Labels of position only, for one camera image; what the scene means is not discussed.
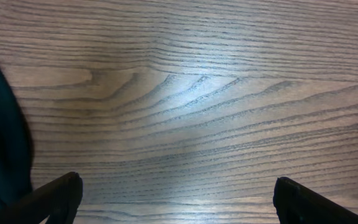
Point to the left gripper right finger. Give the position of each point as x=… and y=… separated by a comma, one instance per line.
x=296, y=204

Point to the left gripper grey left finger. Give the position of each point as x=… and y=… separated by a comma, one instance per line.
x=54, y=202

